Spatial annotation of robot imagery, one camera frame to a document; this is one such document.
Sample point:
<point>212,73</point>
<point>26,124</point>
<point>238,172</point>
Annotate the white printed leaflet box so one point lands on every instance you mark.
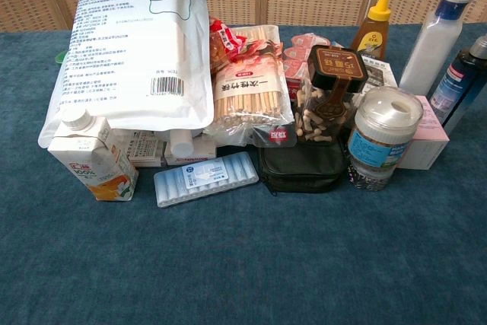
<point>378,70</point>

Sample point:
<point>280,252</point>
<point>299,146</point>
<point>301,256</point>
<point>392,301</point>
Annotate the pink white carton box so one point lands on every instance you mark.
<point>430,138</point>

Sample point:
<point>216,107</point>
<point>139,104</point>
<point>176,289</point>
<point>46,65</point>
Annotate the clear jar blue label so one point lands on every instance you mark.
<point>380,131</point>

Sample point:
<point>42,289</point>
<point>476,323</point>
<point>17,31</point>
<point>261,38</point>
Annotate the red snack packet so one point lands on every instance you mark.
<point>224,45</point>

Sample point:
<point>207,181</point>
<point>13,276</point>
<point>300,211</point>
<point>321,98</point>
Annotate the green round object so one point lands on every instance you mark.
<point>60,56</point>

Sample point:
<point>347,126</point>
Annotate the white text printed box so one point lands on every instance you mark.
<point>142,148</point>

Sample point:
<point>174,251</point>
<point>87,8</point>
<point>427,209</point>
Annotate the white cylindrical tube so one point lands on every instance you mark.
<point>182,142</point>

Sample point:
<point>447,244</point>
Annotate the orange juice carton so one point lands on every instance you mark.
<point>99,161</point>

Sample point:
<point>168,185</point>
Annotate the honey bottle yellow cap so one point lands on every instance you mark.
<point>373,32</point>

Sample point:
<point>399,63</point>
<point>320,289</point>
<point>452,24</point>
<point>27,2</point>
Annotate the black zip pouch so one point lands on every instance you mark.
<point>304,167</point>

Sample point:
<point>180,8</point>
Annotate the white red lettered box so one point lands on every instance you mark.
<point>192,153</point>

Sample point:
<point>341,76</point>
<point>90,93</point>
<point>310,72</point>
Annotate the blue white tube blister pack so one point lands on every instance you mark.
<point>207,179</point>

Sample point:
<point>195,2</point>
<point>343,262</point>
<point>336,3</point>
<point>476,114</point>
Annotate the bamboo chopsticks clear pack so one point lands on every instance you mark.
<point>249,89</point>

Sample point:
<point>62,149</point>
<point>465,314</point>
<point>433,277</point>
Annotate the blue table cloth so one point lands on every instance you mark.
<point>243,249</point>

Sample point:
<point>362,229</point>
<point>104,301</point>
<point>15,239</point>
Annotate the large white plastic bag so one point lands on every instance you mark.
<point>129,55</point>

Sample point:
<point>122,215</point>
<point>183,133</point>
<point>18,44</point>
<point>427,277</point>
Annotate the mushroom biscuit jar black lid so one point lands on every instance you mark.
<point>323,104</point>

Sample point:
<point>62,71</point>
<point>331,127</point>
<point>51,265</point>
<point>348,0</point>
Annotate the red jelly cup pack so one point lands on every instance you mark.
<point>300,58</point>

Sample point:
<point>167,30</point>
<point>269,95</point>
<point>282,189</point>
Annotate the dark blue spray bottle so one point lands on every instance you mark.
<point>456,85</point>

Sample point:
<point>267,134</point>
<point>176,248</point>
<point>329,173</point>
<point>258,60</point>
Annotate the white square bottle blue collar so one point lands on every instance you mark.
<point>431,47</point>

